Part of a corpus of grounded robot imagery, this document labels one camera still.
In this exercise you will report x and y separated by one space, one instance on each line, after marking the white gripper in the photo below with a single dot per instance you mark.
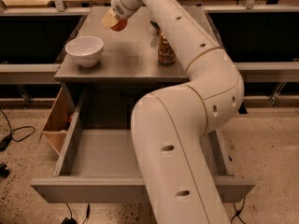
119 7

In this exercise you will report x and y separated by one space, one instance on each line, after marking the red apple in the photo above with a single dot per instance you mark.
121 25

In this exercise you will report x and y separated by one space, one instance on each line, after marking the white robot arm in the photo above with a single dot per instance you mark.
167 125

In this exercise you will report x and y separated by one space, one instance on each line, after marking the grey cabinet counter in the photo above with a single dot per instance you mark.
124 50

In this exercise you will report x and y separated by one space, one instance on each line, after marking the grey open top drawer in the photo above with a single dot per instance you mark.
98 164

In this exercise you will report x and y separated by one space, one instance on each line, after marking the white ceramic bowl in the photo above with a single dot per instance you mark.
85 50

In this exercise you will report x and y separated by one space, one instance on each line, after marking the green chip bag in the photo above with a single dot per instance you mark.
155 25

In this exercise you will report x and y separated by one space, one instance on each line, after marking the orange soda can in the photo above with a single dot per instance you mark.
166 55

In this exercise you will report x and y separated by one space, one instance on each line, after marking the wooden box beside cabinet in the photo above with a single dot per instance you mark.
58 121

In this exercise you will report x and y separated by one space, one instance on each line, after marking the black plug on floor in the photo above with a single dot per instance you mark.
4 172

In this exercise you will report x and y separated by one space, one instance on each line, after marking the grey left rail shelf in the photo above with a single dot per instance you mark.
32 42

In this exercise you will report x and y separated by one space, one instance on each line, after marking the grey rail shelf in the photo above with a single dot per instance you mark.
32 42
262 41

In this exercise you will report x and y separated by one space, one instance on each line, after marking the grey right rail shelf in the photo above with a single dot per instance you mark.
262 41

